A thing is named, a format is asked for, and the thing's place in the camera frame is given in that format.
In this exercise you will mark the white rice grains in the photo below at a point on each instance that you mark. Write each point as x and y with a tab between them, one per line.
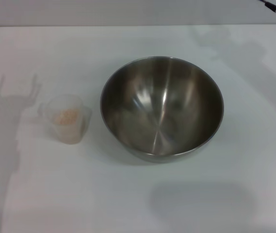
66	116

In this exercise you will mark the translucent plastic measuring cup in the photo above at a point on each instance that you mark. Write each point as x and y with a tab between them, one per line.
66	136

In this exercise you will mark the stainless steel mixing bowl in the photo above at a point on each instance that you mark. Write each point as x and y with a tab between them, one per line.
162	109

